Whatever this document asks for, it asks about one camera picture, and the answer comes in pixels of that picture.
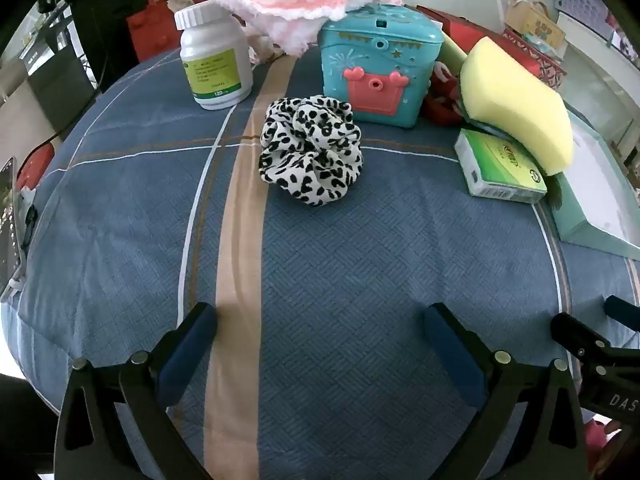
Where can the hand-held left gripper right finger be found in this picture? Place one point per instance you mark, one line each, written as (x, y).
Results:
(452, 355)

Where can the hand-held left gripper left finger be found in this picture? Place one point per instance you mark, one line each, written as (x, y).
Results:
(185, 355)

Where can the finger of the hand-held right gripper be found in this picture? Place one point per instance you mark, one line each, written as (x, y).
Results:
(625, 315)
(580, 337)

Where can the mint green tray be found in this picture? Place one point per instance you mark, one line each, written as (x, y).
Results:
(595, 175)

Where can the green tissue packet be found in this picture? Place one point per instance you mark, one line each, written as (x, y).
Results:
(500, 170)

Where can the leopard print scrunchie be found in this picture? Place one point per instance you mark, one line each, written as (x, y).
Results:
(310, 160)

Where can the yellow sponge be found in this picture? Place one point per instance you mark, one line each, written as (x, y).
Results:
(515, 100)

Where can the red tape roll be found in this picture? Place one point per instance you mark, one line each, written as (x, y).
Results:
(440, 110)

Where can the blue plaid cloth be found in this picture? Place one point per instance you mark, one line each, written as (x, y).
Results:
(350, 260)

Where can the white shelf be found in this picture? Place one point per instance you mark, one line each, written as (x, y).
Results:
(600, 75)

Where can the red patterned box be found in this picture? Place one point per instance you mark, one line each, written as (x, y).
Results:
(535, 57)

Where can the tan paper bag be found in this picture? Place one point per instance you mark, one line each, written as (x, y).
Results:
(537, 22)

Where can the white pill bottle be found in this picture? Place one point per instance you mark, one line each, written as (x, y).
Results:
(215, 50)

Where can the teal toy box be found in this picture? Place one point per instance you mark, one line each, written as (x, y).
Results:
(380, 50)

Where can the red tote bag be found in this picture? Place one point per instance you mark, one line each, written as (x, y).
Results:
(150, 30)

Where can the red gift box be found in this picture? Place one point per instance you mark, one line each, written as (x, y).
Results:
(460, 27)

